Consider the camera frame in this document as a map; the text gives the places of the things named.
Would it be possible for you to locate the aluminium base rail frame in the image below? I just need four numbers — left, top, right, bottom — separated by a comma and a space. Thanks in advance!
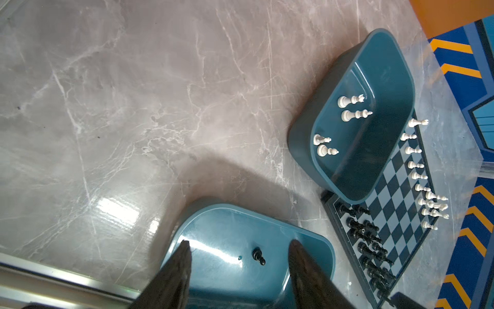
1, 253, 140, 308

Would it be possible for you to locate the black piece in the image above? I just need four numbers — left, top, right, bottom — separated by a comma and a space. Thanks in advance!
361, 257, 382, 271
363, 220, 380, 232
367, 269, 390, 282
349, 229, 373, 243
365, 231, 382, 243
252, 247, 266, 266
370, 278, 390, 294
376, 252, 394, 266
337, 203, 356, 217
377, 290, 390, 303
352, 205, 371, 216
358, 242, 380, 260
380, 268, 396, 280
346, 217, 365, 232
370, 242, 388, 254

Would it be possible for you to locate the white pawn two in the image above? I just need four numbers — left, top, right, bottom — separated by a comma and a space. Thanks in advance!
405, 146, 423, 155

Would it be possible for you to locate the white pawn eight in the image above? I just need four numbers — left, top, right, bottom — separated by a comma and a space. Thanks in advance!
421, 221, 438, 230

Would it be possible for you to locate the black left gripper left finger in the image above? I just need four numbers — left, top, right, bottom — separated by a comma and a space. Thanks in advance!
129, 241, 192, 308

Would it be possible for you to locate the black piece on board three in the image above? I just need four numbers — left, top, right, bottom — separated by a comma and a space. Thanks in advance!
365, 231, 382, 243

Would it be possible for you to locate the white pawn four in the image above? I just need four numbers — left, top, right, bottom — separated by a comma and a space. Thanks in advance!
410, 171, 428, 180

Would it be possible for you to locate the white rook far left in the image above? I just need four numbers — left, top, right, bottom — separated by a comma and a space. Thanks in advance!
408, 118, 429, 127

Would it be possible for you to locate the black piece on board seven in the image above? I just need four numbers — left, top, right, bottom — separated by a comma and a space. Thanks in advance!
370, 242, 388, 254

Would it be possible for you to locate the black piece on board five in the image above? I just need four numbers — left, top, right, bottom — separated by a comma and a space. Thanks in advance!
346, 217, 365, 232

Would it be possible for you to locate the black piece on board four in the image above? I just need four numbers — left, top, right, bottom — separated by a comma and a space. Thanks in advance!
337, 203, 356, 217

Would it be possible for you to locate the white bishop on board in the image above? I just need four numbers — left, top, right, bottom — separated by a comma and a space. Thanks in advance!
425, 191, 448, 201

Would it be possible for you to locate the black and silver chessboard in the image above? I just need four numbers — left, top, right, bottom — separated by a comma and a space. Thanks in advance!
321, 126, 437, 308

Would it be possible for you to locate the white pawn five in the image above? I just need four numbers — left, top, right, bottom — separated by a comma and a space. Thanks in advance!
414, 184, 432, 192

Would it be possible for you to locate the black piece on board eight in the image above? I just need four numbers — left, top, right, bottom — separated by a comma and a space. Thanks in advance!
358, 242, 380, 260

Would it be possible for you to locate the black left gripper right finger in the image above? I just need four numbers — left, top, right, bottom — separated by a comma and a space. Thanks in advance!
288, 239, 353, 308

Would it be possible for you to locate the teal tray with white pieces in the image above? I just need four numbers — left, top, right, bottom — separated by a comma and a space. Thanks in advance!
288, 28, 415, 204

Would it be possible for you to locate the black piece on board one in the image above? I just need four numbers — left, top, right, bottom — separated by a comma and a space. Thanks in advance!
352, 205, 371, 216

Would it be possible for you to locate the white pawn one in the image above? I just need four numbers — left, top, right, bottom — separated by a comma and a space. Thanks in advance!
400, 133, 418, 141

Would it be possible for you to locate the teal tray with black pieces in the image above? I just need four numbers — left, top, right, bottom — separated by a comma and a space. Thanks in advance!
164, 197, 336, 308

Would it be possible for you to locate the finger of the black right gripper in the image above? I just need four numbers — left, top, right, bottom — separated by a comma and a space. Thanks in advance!
389, 292, 425, 309

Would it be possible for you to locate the white piece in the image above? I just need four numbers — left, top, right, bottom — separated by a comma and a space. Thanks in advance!
313, 134, 332, 145
337, 94, 365, 108
316, 144, 339, 157
341, 109, 373, 122

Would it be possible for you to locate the white piece in tray four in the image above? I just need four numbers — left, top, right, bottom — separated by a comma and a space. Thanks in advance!
316, 144, 339, 157

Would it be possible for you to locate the white rook far right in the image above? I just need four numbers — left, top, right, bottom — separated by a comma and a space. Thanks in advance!
430, 209, 450, 220

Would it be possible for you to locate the black piece on board ten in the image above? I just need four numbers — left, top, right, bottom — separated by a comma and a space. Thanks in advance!
361, 257, 382, 271

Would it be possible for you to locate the black piece on board nine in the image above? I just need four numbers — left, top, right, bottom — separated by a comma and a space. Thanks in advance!
376, 252, 394, 266

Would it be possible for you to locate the white pawn three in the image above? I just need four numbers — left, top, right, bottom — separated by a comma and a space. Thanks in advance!
407, 161, 425, 169

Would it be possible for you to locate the white rook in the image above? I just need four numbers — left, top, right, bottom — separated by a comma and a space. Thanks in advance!
430, 209, 450, 220
408, 118, 429, 127

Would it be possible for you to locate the black piece on board six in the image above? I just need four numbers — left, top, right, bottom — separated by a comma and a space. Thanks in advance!
349, 229, 373, 243

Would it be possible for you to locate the black piece on board two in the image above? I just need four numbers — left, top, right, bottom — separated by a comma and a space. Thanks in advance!
363, 220, 380, 232

